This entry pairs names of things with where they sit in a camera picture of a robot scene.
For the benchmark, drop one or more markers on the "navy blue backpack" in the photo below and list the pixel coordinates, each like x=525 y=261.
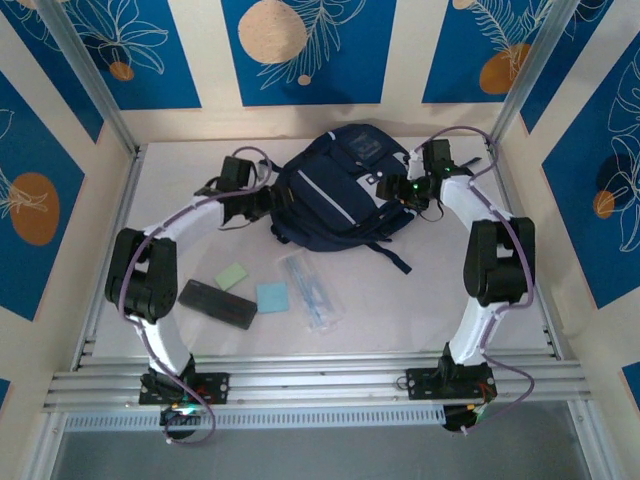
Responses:
x=330 y=200

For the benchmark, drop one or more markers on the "green sticky note pad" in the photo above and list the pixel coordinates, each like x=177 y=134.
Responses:
x=231 y=276

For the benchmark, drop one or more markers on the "blue sticky note pad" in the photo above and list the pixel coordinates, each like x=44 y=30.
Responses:
x=273 y=298

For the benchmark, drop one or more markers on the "clear bag of pens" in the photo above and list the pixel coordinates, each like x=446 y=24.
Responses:
x=310 y=295

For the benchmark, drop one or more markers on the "black pencil case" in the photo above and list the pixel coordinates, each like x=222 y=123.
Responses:
x=215 y=302

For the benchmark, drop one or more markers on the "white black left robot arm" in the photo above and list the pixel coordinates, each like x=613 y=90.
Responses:
x=165 y=340

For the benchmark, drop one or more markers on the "black base controller box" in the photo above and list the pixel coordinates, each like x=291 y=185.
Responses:
x=180 y=416
x=460 y=419

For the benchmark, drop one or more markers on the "aluminium side rail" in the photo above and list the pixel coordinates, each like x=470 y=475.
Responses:
x=505 y=190
x=122 y=200

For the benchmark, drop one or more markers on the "aluminium corner post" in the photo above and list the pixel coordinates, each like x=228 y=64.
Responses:
x=530 y=65
x=85 y=70

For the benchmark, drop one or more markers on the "aluminium cross rail frame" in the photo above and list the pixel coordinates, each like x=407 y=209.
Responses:
x=320 y=380

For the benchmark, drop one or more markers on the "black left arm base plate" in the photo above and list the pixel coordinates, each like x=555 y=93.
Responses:
x=217 y=387

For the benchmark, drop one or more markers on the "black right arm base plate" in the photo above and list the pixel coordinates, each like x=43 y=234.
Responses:
x=420 y=382

